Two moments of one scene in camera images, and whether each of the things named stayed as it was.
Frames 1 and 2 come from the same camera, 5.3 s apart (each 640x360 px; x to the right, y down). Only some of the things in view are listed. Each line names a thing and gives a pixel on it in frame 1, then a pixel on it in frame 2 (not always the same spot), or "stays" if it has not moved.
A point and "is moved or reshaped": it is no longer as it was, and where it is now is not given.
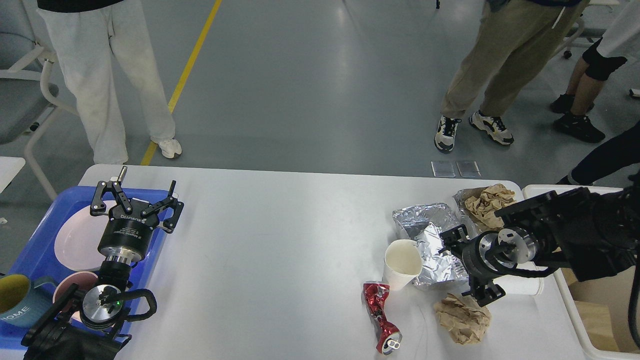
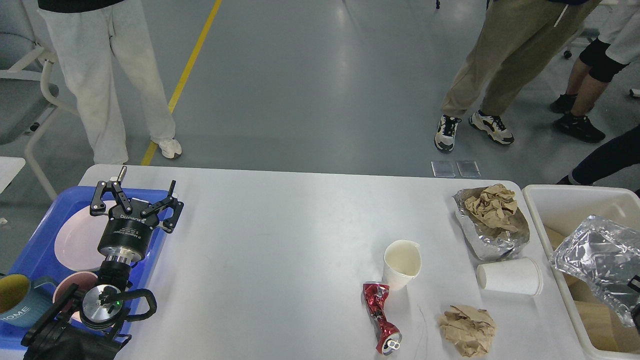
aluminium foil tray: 422,225 is moved or reshaped
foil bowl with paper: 477,206 stays
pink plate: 77,241 stays
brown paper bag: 602,306 stays
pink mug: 83,280 stays
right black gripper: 489,254 to 635,314
